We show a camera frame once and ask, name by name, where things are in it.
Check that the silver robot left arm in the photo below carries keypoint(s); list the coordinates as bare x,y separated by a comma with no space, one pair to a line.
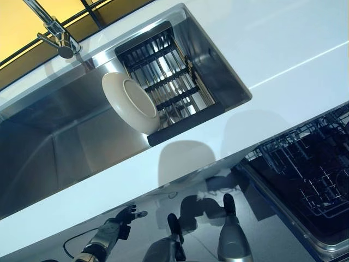
101,240

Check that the robot right leg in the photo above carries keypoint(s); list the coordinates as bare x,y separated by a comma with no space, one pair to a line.
231,240

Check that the dark framed yellow window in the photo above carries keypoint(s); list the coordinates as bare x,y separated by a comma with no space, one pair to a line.
21,30

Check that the stainless steel sink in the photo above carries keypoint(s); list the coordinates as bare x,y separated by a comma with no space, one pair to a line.
54,136

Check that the robot left leg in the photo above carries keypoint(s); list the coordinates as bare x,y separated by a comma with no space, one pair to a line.
163,251

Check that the open dishwasher door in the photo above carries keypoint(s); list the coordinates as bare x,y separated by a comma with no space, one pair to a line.
294,226

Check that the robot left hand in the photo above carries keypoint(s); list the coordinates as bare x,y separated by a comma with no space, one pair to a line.
128,215

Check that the black sink drying rack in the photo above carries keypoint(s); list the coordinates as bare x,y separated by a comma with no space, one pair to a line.
163,84

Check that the robot leg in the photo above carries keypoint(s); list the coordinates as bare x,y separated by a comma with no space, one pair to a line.
231,240
163,251

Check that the white ceramic plate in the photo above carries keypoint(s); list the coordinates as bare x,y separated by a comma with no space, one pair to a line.
131,109

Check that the chrome kitchen faucet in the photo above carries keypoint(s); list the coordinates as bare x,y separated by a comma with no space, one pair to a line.
61,41

